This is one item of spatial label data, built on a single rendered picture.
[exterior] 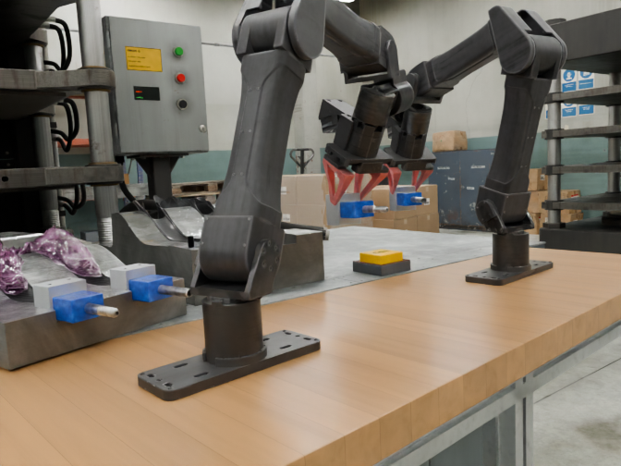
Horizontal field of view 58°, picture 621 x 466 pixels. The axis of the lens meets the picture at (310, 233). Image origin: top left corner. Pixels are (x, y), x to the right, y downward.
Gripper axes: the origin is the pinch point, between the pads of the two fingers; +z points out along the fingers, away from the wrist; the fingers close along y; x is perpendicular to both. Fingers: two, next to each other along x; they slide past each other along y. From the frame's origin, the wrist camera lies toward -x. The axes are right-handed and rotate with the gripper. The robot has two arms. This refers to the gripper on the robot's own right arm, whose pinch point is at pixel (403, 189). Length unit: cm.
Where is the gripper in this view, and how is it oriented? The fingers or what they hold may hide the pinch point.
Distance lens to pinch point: 129.8
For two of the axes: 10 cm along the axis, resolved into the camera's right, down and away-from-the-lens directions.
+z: -0.7, 8.3, 5.6
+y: -9.7, 0.8, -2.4
